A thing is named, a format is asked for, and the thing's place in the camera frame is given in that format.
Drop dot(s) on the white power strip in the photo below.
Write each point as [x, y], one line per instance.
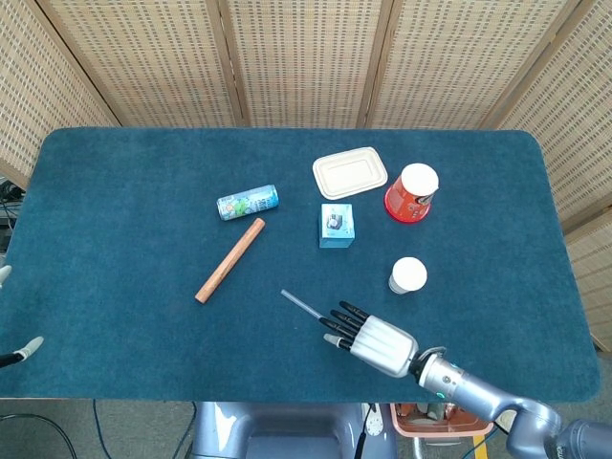
[374, 423]

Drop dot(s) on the large red paper cup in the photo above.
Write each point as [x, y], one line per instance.
[406, 203]

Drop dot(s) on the dark blue table mat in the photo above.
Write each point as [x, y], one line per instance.
[143, 334]

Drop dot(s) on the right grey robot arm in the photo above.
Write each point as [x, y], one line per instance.
[483, 389]

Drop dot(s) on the beige rectangular food container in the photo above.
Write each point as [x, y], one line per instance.
[350, 172]

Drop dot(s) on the left robot hand grey fingertips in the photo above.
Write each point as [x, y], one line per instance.
[28, 345]

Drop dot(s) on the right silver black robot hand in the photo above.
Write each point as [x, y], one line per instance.
[382, 342]

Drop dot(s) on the small white paper cup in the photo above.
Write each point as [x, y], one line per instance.
[409, 275]

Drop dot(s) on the thin grey pen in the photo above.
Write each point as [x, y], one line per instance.
[299, 302]

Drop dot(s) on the pink plastic basket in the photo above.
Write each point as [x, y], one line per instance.
[430, 425]

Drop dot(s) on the grey robot torso base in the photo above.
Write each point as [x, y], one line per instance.
[287, 430]

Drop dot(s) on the woven bamboo folding screen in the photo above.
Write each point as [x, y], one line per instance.
[306, 62]

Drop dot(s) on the wooden round rod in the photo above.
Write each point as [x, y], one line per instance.
[229, 260]

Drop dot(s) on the light blue cardboard box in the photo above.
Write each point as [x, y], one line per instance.
[336, 232]

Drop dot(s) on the blue green drink can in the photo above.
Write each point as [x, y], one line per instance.
[246, 203]

